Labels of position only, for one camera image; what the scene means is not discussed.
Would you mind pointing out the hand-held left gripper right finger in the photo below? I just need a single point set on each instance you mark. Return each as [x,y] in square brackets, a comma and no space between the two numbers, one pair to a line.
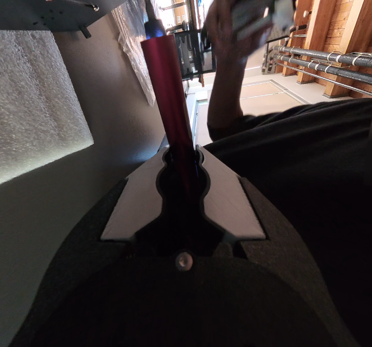
[229,207]

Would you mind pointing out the black insulated ceiling pipe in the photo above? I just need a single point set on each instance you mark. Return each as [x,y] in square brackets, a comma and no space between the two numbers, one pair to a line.
[334,69]
[334,56]

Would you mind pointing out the white foam sheet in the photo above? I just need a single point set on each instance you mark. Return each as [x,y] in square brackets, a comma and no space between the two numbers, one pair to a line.
[37,105]

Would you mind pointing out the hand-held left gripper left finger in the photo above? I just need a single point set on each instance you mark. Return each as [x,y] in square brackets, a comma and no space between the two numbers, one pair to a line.
[136,204]

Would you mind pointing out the person's right hand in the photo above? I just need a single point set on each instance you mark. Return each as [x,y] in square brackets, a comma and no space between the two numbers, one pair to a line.
[221,33]

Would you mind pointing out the black metal frame table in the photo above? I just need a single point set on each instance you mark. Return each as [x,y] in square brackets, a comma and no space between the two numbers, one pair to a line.
[186,50]

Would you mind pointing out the clear flat plastic bag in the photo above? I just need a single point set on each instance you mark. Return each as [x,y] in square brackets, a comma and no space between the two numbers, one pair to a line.
[139,56]

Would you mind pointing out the red electric screwdriver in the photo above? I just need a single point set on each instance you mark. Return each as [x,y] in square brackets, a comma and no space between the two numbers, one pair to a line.
[168,91]

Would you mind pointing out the paned window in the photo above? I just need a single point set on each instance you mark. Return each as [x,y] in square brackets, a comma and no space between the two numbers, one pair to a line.
[164,7]

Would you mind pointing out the person's right forearm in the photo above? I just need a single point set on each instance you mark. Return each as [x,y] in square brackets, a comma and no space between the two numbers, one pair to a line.
[225,100]

